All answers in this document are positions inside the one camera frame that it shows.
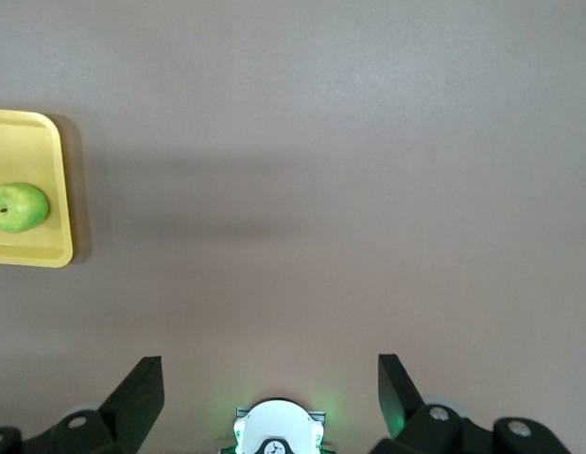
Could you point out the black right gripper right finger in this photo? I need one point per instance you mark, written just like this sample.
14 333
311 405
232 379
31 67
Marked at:
406 425

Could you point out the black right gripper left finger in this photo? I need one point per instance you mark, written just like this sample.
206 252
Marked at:
127 416

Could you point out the green apple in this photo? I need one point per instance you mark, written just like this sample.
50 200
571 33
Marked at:
19 208

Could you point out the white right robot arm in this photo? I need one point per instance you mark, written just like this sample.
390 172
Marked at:
274 425

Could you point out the yellow plastic tray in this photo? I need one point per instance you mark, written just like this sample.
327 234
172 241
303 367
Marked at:
33 142

